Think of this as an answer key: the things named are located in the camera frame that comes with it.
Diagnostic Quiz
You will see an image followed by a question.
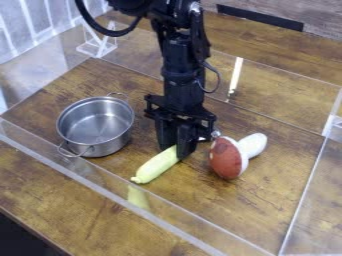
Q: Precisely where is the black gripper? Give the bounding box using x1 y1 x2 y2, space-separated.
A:
144 71 216 159

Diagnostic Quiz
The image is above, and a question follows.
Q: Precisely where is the green handled metal spoon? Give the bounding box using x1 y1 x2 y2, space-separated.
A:
129 145 180 184

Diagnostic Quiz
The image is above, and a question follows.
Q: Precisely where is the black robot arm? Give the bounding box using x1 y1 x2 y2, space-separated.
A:
108 0 216 159

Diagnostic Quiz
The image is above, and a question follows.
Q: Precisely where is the red plush mushroom toy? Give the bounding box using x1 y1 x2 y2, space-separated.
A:
208 133 267 179

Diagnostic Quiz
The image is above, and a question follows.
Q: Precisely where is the stainless steel pot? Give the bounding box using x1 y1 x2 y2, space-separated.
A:
56 92 135 158

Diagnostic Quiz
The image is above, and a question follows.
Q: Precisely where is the black bar on table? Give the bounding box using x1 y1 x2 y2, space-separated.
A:
216 4 304 32

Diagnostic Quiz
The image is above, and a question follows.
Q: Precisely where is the clear acrylic enclosure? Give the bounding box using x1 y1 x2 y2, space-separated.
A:
0 16 342 256

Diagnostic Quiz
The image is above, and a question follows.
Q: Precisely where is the clear acrylic triangle bracket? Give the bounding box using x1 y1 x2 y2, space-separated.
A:
76 21 117 58

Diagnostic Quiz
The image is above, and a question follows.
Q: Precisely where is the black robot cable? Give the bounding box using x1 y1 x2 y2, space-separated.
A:
73 0 223 95

